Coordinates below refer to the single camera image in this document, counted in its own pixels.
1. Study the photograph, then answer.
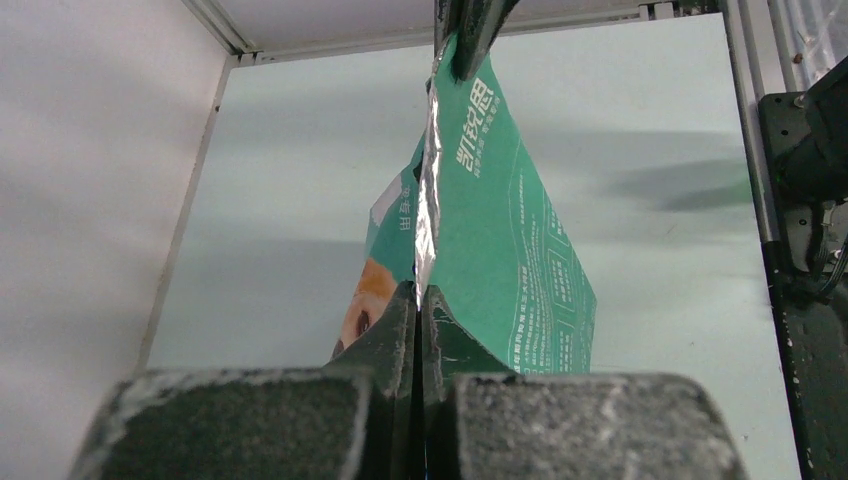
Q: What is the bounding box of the teal pet food bag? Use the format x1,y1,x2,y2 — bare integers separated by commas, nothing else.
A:
336,39,597,374

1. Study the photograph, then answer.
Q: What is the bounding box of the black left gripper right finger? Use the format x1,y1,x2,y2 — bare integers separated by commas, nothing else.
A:
422,285,516,479

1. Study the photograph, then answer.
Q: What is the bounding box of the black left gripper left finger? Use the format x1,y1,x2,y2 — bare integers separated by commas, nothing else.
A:
325,281,419,479

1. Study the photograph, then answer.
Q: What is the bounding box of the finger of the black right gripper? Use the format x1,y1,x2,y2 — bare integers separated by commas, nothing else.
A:
434,0,464,55
451,0,519,81

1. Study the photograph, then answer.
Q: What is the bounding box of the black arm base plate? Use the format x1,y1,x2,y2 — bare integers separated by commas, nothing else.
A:
759,86,847,479

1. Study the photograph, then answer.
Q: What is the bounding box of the aluminium frame rail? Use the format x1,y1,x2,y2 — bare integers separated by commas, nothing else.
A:
718,0,795,244

